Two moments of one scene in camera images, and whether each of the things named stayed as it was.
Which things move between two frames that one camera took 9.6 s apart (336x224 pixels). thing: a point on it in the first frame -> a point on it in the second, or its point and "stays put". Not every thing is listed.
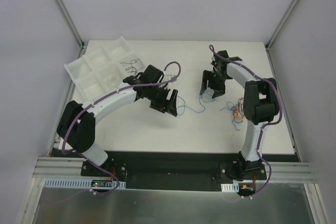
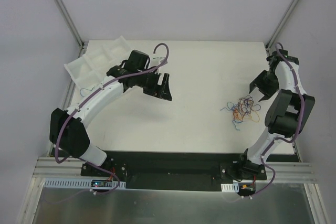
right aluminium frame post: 288,12 stays put
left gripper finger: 172,109 -> 165,93
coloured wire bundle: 238,111 stays put
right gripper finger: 218,92 -> 266,97
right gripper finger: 206,74 -> 258,81
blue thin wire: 200,95 -> 86,89
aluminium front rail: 50,168 stays put
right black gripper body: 214,83 -> 264,83
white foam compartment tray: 102,69 stays put
